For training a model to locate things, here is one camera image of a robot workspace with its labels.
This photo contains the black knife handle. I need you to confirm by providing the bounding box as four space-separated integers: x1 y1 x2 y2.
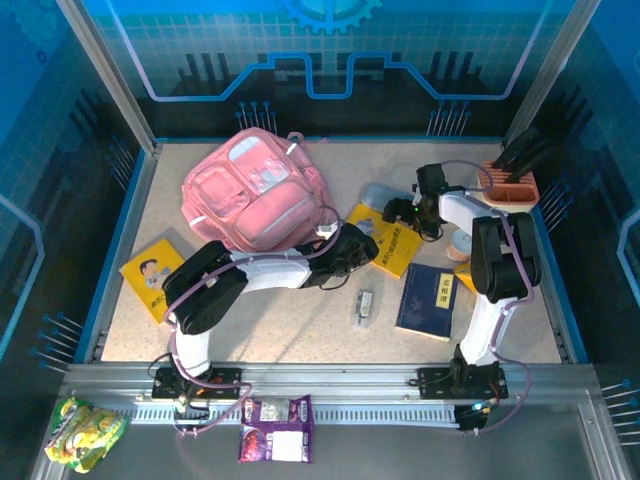
509 139 551 181
492 125 541 169

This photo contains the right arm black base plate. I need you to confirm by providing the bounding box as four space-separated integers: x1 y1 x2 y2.
417 366 510 401

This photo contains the yellow book with cartoon boy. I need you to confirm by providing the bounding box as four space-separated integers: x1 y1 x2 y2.
118 238 189 325

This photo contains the yellow book with grey picture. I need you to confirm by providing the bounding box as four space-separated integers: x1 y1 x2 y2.
345 203 424 280

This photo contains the green snack bag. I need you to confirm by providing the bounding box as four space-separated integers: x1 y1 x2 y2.
43 396 131 474

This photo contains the dark blue book yellow label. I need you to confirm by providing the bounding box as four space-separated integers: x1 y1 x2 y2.
394 263 459 343

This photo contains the grey pencil case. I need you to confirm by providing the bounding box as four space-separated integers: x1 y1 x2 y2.
360 183 401 212

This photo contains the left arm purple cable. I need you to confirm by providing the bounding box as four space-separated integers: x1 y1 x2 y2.
164 204 344 441

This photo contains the small round white container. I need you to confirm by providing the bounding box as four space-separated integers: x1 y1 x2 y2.
446 228 474 262

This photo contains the slotted grey cable duct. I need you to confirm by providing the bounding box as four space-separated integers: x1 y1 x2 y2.
119 403 461 427

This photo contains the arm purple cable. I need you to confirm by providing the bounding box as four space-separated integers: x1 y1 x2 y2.
164 204 344 441
439 158 534 436

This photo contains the aluminium cage frame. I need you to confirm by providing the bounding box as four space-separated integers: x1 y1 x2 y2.
29 0 640 480

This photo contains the pink student backpack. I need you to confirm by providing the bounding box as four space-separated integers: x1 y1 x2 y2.
180 127 346 254

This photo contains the clear plastic packet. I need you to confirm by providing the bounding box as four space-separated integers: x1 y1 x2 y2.
351 287 376 331

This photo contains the purple snack bag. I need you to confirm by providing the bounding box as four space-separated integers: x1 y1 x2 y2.
237 394 315 464

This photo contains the beige knife block orange top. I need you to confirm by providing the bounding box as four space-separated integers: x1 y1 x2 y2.
474 159 541 209

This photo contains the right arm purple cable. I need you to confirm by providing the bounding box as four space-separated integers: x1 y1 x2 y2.
439 158 534 436

